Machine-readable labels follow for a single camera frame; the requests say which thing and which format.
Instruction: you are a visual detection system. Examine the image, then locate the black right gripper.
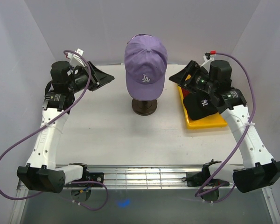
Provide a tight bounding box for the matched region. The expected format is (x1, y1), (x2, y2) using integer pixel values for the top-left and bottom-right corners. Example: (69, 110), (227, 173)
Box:
(168, 61), (216, 95)

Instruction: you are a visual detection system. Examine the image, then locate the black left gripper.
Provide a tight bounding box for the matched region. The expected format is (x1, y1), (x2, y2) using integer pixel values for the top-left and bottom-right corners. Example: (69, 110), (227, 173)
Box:
(67, 61), (114, 94)

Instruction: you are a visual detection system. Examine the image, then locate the black NY baseball cap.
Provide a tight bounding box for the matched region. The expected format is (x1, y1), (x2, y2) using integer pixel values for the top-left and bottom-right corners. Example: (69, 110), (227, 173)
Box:
(183, 94), (218, 120)

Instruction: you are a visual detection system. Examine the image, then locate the lavender baseball cap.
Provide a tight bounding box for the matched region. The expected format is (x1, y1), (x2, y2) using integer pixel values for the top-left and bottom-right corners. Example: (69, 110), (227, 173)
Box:
(124, 34), (168, 101)

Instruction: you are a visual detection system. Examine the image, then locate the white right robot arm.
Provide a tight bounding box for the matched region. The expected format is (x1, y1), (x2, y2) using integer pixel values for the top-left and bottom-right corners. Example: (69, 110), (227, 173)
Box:
(169, 60), (280, 193)

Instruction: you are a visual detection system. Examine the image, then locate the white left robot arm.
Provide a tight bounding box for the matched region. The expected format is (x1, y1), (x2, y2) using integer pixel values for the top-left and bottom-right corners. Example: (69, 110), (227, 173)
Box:
(17, 61), (115, 193)

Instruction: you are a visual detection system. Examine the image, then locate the red baseball cap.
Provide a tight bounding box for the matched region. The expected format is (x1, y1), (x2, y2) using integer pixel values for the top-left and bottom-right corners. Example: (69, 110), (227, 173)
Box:
(181, 88), (190, 98)

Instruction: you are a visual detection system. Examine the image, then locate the beige mannequin head stand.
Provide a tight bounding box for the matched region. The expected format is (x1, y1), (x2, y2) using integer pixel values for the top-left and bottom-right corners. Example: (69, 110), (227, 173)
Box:
(132, 98), (158, 116)

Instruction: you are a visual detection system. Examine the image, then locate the yellow plastic tray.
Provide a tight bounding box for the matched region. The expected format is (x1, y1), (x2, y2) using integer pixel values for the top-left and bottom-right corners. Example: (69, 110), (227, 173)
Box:
(177, 86), (227, 129)

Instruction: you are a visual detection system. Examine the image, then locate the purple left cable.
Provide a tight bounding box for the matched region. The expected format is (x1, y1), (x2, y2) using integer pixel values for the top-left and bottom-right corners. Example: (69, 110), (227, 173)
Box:
(0, 49), (95, 200)

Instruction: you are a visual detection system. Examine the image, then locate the purple cable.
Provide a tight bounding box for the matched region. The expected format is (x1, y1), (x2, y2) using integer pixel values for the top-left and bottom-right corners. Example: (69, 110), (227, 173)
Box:
(195, 52), (257, 198)
(0, 49), (95, 200)

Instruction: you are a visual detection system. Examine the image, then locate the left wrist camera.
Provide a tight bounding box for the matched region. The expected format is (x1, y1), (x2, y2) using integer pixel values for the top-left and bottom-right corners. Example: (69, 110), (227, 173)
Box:
(63, 48), (85, 67)

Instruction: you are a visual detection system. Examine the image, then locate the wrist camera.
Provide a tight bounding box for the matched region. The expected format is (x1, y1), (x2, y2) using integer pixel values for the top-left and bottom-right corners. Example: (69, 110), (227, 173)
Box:
(63, 48), (85, 67)
(201, 50), (216, 67)

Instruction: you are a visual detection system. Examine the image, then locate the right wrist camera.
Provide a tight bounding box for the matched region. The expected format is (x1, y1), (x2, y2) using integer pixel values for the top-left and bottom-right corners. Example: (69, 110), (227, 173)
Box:
(201, 50), (216, 67)

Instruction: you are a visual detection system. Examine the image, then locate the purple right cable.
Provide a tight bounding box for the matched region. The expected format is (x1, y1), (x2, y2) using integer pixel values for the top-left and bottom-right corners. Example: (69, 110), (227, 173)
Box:
(195, 52), (257, 198)

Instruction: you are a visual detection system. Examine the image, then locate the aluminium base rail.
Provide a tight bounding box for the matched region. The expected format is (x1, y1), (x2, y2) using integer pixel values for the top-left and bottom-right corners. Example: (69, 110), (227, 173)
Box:
(16, 164), (271, 190)

